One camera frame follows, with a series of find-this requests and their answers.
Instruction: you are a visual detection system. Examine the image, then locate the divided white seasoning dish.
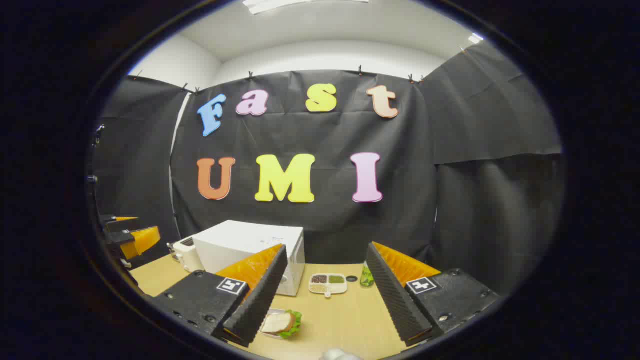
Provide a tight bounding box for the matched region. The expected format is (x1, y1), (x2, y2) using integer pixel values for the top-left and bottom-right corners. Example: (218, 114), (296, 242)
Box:
(308, 273), (348, 299)

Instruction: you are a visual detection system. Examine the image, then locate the black backdrop cloth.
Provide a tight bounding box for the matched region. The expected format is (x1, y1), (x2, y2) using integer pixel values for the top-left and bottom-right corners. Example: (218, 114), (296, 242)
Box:
(91, 41), (566, 296)

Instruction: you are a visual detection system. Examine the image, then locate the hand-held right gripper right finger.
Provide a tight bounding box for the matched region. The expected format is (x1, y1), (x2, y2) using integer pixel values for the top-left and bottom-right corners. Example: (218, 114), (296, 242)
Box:
(365, 242), (502, 348)

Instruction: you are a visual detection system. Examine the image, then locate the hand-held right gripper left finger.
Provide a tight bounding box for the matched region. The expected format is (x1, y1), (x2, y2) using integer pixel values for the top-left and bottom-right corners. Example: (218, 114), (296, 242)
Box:
(148, 244), (289, 349)

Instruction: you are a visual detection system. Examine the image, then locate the white microwave oven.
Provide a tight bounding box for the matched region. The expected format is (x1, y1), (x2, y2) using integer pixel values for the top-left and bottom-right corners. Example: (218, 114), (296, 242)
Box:
(192, 220), (306, 297)

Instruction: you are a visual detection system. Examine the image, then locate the bread slice with lettuce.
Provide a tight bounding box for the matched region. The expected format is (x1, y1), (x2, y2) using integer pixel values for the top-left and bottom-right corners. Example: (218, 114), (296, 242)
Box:
(261, 310), (303, 340)

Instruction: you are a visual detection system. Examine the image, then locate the white rectangular tray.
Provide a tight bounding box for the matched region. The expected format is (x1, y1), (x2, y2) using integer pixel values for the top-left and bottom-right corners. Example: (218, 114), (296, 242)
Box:
(259, 308), (301, 341)

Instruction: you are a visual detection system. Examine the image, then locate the white toaster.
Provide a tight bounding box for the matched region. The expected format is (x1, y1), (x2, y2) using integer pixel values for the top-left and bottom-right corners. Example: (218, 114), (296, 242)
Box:
(171, 236), (205, 273)

